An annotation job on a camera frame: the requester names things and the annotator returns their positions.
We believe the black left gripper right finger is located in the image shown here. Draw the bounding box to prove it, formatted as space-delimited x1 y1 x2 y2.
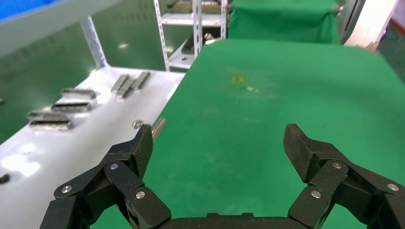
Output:
283 124 405 229

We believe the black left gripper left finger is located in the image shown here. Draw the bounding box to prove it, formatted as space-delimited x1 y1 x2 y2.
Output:
39 125 172 229

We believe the white metal shelf rack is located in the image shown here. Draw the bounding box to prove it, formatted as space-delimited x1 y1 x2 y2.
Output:
0 0 188 229
153 0 229 73

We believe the grey metal channel part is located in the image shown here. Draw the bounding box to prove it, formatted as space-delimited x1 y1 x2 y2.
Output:
51 101 93 114
61 87 98 100
29 120 75 132
27 110 69 123

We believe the white robot body column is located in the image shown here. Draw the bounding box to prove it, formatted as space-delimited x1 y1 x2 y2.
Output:
344 0 398 49

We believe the wooden board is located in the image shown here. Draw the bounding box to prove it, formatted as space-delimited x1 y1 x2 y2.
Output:
172 1 223 13

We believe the blue plastic bin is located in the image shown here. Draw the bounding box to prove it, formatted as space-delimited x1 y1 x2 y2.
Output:
0 0 64 23

